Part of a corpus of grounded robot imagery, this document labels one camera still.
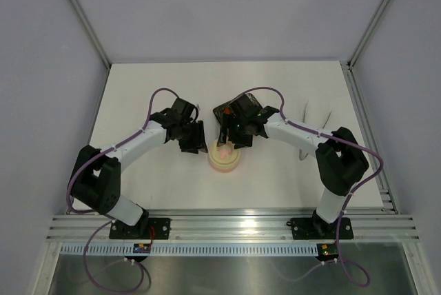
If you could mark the left aluminium frame post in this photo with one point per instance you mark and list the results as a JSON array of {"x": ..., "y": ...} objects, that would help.
[{"x": 90, "y": 33}]

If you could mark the pink and cream lunch bowl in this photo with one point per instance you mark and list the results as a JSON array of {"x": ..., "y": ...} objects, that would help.
[{"x": 223, "y": 168}]

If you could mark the aluminium frame post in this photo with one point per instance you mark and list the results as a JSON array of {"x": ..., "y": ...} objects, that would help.
[
  {"x": 373, "y": 24},
  {"x": 90, "y": 33}
]

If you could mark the white slotted cable duct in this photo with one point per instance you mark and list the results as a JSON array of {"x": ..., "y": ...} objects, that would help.
[{"x": 192, "y": 249}]

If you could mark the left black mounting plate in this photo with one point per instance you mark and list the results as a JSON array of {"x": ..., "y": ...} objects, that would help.
[{"x": 158, "y": 228}]

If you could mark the black mounting plate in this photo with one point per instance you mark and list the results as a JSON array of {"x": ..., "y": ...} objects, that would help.
[
  {"x": 158, "y": 228},
  {"x": 308, "y": 228}
]

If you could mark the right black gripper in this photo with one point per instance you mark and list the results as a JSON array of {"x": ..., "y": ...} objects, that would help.
[{"x": 228, "y": 121}]

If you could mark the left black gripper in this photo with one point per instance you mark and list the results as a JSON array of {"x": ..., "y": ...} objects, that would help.
[{"x": 198, "y": 143}]

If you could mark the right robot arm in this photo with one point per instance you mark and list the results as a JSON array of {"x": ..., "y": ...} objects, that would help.
[{"x": 340, "y": 163}]

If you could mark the black patterned square plate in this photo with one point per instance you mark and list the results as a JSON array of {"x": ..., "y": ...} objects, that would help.
[{"x": 244, "y": 106}]

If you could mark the right aluminium frame post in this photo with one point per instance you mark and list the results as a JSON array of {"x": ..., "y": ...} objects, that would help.
[{"x": 373, "y": 24}]

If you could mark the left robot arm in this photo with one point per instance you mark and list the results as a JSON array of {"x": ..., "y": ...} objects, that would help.
[{"x": 96, "y": 177}]

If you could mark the metal tongs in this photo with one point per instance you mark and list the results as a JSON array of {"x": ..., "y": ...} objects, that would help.
[{"x": 316, "y": 114}]

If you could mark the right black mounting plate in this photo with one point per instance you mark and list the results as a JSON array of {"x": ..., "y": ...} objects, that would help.
[{"x": 308, "y": 228}]

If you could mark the aluminium rail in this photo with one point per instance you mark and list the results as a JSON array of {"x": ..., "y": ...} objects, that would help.
[{"x": 239, "y": 226}]

